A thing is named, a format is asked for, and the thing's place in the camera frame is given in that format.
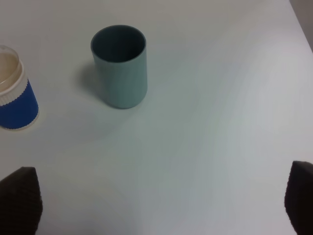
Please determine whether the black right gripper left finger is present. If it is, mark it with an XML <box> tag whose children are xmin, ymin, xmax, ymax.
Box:
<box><xmin>0</xmin><ymin>166</ymin><xmax>43</xmax><ymax>235</ymax></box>

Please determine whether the teal cylindrical cup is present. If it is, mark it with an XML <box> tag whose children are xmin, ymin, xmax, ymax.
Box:
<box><xmin>90</xmin><ymin>25</ymin><xmax>148</xmax><ymax>109</ymax></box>

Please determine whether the blue sleeved paper cup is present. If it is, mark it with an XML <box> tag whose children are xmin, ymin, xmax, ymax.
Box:
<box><xmin>0</xmin><ymin>45</ymin><xmax>39</xmax><ymax>130</ymax></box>

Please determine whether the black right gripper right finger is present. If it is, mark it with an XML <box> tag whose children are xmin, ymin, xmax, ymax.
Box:
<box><xmin>284</xmin><ymin>161</ymin><xmax>313</xmax><ymax>235</ymax></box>

